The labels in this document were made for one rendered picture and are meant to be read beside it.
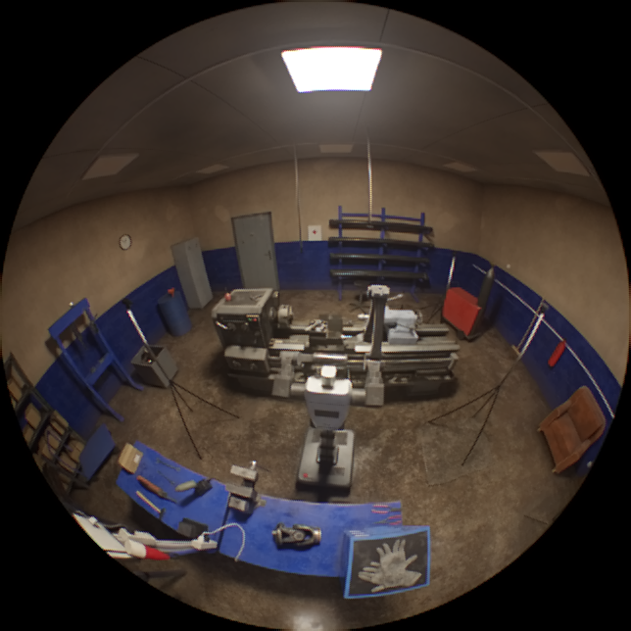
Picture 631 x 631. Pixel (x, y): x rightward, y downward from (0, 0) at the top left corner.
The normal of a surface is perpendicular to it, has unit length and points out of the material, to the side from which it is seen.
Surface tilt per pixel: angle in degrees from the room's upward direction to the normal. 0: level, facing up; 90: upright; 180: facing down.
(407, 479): 0
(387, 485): 0
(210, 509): 0
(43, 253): 90
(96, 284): 90
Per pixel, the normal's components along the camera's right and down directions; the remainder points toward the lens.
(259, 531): -0.04, -0.84
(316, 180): -0.10, 0.54
